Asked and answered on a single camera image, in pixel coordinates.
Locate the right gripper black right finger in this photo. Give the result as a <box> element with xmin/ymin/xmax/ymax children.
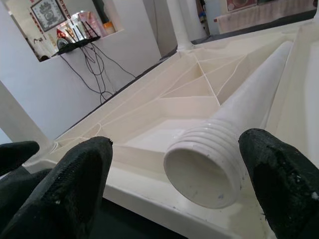
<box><xmin>238</xmin><ymin>127</ymin><xmax>319</xmax><ymax>239</ymax></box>

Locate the white plastic ribbed table top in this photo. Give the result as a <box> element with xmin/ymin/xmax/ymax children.
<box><xmin>21</xmin><ymin>23</ymin><xmax>319</xmax><ymax>239</ymax></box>

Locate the small orange container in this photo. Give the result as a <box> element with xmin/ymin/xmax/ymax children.
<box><xmin>103</xmin><ymin>21</ymin><xmax>117</xmax><ymax>36</ymax></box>

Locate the beige cloth covered table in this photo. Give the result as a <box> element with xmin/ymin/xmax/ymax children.
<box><xmin>216</xmin><ymin>3</ymin><xmax>317</xmax><ymax>34</ymax></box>

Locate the pink packet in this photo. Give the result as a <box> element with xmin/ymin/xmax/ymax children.
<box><xmin>78</xmin><ymin>11</ymin><xmax>103</xmax><ymax>38</ymax></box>

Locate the framed dark wall picture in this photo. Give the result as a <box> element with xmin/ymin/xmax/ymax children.
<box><xmin>31</xmin><ymin>0</ymin><xmax>68</xmax><ymax>32</ymax></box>

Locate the looped black wall cable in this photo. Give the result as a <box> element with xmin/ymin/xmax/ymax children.
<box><xmin>79</xmin><ymin>44</ymin><xmax>114</xmax><ymax>103</ymax></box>

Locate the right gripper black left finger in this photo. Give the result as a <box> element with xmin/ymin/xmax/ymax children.
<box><xmin>0</xmin><ymin>135</ymin><xmax>114</xmax><ymax>239</ymax></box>

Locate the red printed box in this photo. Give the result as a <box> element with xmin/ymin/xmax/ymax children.
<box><xmin>225</xmin><ymin>0</ymin><xmax>257</xmax><ymax>12</ymax></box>

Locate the long thin black wall cable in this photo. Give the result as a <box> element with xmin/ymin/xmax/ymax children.
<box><xmin>94</xmin><ymin>43</ymin><xmax>137</xmax><ymax>78</ymax></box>

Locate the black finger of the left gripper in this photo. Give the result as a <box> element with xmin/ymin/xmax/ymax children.
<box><xmin>0</xmin><ymin>140</ymin><xmax>40</xmax><ymax>176</ymax></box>
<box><xmin>0</xmin><ymin>168</ymin><xmax>54</xmax><ymax>220</ymax></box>

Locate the white plastic table leg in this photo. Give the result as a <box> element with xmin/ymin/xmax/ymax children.
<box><xmin>171</xmin><ymin>0</ymin><xmax>194</xmax><ymax>52</ymax></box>
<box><xmin>163</xmin><ymin>41</ymin><xmax>294</xmax><ymax>210</ymax></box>
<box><xmin>0</xmin><ymin>81</ymin><xmax>54</xmax><ymax>152</ymax></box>

